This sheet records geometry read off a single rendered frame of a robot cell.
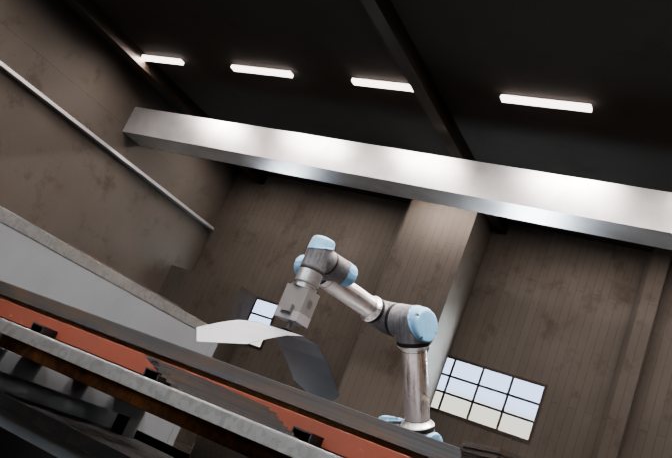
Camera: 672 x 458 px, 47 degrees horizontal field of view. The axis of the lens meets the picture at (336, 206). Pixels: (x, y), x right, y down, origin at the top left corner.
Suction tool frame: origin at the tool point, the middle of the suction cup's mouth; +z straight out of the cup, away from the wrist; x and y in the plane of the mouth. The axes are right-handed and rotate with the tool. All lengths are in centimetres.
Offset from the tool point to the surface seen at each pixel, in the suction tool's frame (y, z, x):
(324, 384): 3.2, 6.8, 23.5
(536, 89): -269, -494, 635
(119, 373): 21, 27, -71
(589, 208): -204, -396, 767
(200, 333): -2.9, 9.9, -29.5
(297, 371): -6.7, 5.9, 21.4
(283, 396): 36, 18, -38
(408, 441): 67, 18, -36
